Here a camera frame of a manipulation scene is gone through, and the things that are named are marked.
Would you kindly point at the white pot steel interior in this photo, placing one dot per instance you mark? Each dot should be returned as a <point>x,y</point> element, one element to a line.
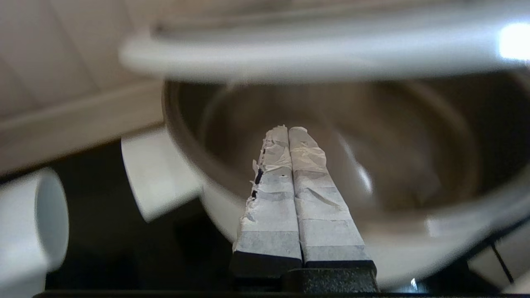
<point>414,157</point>
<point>25,231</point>

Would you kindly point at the glass lid white rim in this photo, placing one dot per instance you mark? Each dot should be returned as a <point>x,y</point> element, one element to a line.
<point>290,54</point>

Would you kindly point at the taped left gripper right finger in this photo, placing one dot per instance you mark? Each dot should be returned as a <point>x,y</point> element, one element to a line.
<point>325,223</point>

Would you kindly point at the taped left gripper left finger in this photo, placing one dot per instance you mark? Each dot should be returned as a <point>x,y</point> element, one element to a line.
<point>269,215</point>

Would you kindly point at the large black glass cooktop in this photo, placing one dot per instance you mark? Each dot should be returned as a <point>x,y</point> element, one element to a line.
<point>103,215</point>

